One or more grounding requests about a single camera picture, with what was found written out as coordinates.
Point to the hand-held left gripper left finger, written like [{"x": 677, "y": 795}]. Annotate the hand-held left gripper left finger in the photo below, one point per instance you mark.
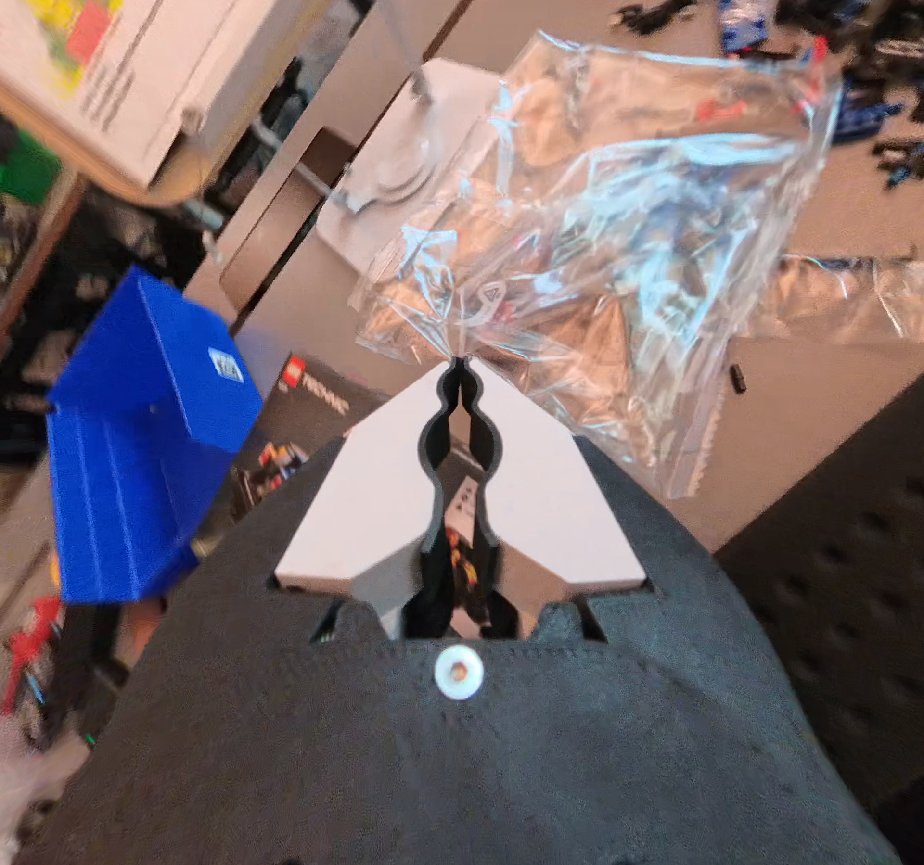
[{"x": 361, "y": 512}]

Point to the instruction sheet wooden board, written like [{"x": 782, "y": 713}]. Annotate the instruction sheet wooden board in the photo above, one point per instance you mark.
[{"x": 130, "y": 43}]

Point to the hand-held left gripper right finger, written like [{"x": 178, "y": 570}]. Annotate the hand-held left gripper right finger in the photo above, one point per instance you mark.
[{"x": 571, "y": 519}]

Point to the blue printed toy panel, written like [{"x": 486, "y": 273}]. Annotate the blue printed toy panel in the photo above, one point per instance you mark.
[{"x": 744, "y": 6}]

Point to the blue storage bin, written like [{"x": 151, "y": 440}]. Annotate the blue storage bin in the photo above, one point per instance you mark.
[{"x": 137, "y": 447}]

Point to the pile of toy building pieces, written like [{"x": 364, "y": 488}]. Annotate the pile of toy building pieces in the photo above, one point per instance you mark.
[{"x": 852, "y": 28}]

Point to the clear plastic bag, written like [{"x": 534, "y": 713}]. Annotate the clear plastic bag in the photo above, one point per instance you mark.
[
  {"x": 852, "y": 299},
  {"x": 621, "y": 230}
]

